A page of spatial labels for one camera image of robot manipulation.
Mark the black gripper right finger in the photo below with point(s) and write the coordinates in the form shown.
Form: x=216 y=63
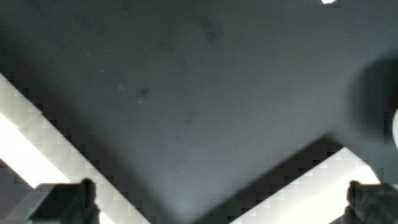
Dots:
x=371 y=207

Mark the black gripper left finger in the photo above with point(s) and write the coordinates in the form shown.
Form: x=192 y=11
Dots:
x=60 y=204

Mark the white lamp bulb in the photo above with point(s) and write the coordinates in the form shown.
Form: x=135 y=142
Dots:
x=394 y=128

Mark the white marker tag sheet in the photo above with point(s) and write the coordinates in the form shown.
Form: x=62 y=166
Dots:
x=327 y=1

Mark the white foam border frame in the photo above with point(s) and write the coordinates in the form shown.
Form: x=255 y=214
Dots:
x=46 y=161

